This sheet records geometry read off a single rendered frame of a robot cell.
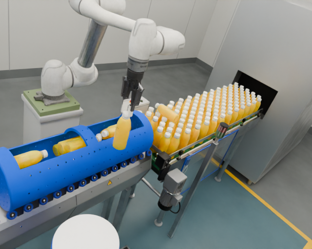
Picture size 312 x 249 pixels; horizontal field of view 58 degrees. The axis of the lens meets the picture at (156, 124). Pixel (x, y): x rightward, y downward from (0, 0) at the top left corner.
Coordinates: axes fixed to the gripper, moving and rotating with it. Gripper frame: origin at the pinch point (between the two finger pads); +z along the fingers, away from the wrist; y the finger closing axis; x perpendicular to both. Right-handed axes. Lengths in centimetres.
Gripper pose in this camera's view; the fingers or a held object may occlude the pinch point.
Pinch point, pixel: (127, 108)
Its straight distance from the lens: 134.2
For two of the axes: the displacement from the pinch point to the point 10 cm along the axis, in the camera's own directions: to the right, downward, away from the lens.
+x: 7.1, -2.1, 6.7
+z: -2.4, 8.3, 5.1
